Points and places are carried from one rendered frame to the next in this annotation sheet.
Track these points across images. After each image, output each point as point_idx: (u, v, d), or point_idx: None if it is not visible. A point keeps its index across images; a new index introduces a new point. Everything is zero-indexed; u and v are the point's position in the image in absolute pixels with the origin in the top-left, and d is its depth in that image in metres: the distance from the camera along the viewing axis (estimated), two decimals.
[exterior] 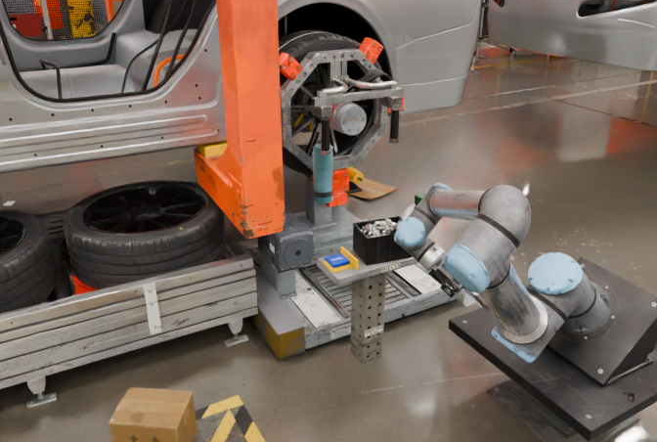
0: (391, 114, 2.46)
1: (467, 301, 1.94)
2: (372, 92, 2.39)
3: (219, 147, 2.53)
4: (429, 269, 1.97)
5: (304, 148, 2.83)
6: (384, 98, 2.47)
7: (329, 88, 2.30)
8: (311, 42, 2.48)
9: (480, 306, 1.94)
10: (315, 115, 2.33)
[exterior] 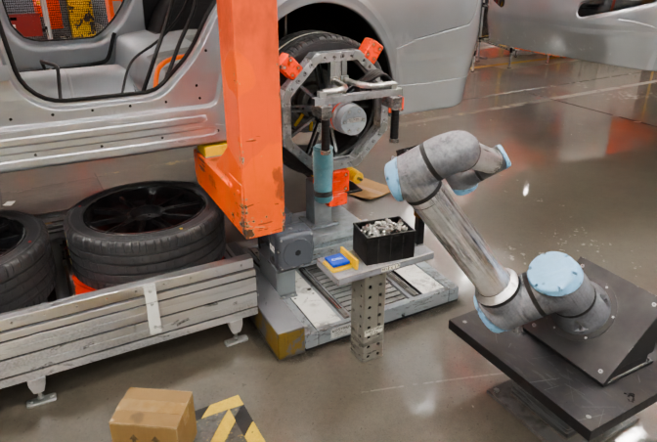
0: (391, 114, 2.46)
1: None
2: (372, 92, 2.39)
3: (219, 147, 2.53)
4: None
5: (304, 148, 2.83)
6: (384, 98, 2.47)
7: (329, 88, 2.30)
8: (311, 42, 2.48)
9: None
10: (315, 115, 2.33)
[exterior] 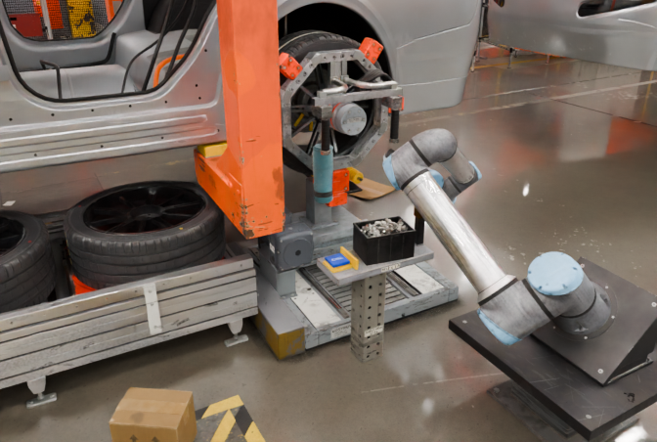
0: (391, 114, 2.46)
1: None
2: (372, 92, 2.39)
3: (219, 147, 2.53)
4: None
5: (304, 148, 2.83)
6: (384, 98, 2.47)
7: (329, 88, 2.30)
8: (311, 42, 2.48)
9: (384, 157, 2.69)
10: (315, 115, 2.33)
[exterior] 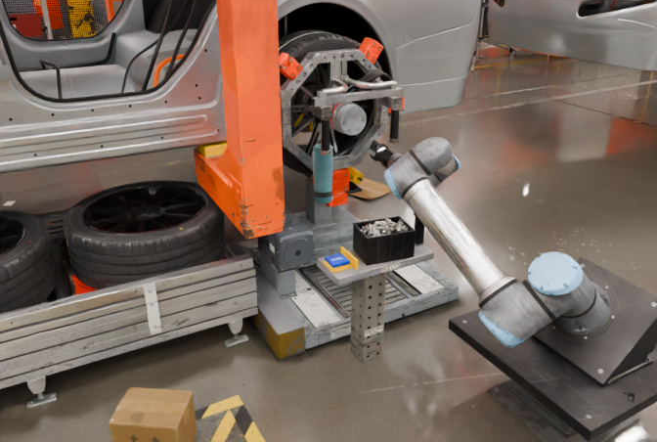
0: (391, 114, 2.46)
1: None
2: (372, 92, 2.39)
3: (219, 147, 2.53)
4: None
5: (304, 148, 2.83)
6: (384, 98, 2.47)
7: (329, 88, 2.30)
8: (311, 42, 2.48)
9: None
10: (315, 115, 2.33)
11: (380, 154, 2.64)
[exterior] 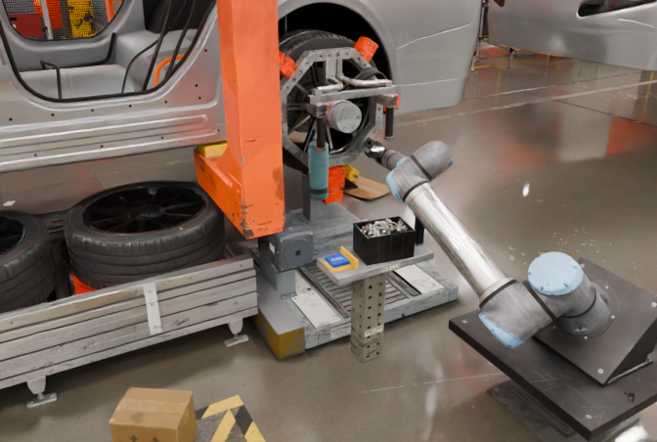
0: (385, 112, 2.50)
1: None
2: (368, 90, 2.42)
3: (219, 147, 2.53)
4: None
5: (300, 146, 2.87)
6: (379, 96, 2.50)
7: (325, 86, 2.33)
8: (307, 41, 2.51)
9: None
10: (310, 112, 2.36)
11: (374, 152, 2.69)
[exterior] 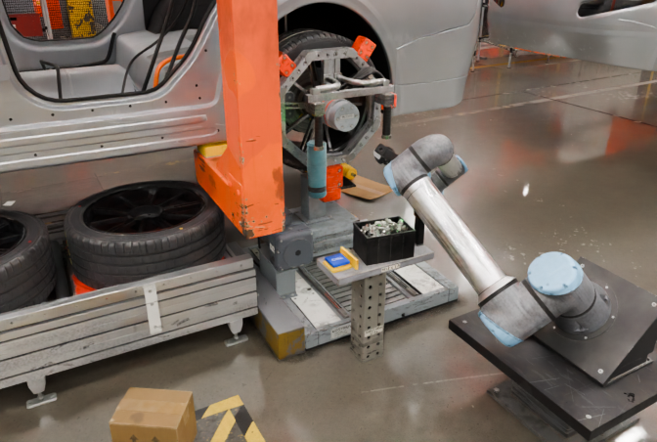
0: (383, 111, 2.51)
1: None
2: (365, 89, 2.44)
3: (219, 147, 2.53)
4: None
5: (298, 144, 2.88)
6: (376, 95, 2.52)
7: (323, 85, 2.35)
8: (305, 40, 2.53)
9: (374, 152, 2.77)
10: (308, 111, 2.38)
11: (386, 157, 2.61)
